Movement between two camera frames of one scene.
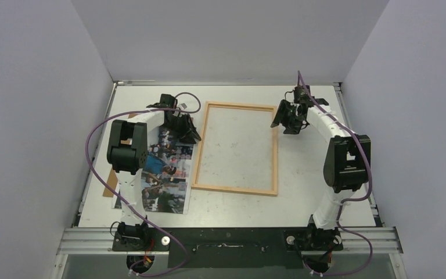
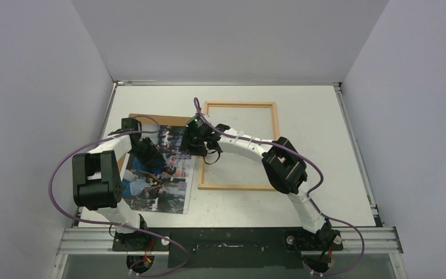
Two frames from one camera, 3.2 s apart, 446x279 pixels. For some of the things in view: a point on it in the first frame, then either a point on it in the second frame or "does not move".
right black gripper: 289,117 to 191,144
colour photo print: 165,179 does not move
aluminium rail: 99,241 does not move
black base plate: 230,247 does not move
